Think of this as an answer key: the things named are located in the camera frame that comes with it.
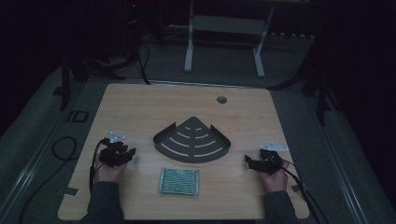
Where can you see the person's right hand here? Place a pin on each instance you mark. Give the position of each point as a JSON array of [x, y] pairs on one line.
[[275, 180]]

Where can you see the black tripod stand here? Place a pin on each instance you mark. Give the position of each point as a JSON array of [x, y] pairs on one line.
[[65, 81], [321, 93]]

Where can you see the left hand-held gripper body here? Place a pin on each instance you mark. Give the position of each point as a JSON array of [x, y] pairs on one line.
[[112, 153]]

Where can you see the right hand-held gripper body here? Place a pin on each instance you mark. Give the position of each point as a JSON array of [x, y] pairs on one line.
[[270, 158]]

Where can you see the dark fan-shaped corner shelf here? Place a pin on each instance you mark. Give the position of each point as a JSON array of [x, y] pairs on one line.
[[192, 143]]

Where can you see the black rectangular floor marker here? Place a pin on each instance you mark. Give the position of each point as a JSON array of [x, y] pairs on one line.
[[77, 116]]

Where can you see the white metal stand frame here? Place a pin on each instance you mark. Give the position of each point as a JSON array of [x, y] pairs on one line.
[[225, 24]]

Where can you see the green scouring pad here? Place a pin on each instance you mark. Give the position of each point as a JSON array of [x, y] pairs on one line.
[[179, 182]]

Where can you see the grey tape piece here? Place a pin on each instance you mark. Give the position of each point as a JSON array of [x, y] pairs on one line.
[[71, 191], [299, 187]]

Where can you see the person's left hand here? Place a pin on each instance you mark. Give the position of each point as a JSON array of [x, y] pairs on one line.
[[107, 173]]

